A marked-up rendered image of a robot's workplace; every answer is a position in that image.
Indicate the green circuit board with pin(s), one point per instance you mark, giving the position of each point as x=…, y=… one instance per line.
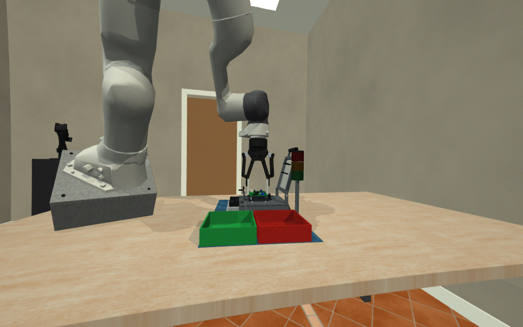
x=257, y=193

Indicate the red open bin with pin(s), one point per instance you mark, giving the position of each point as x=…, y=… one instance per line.
x=281, y=226

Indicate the green open-top bin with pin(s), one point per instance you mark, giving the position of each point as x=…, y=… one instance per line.
x=221, y=228

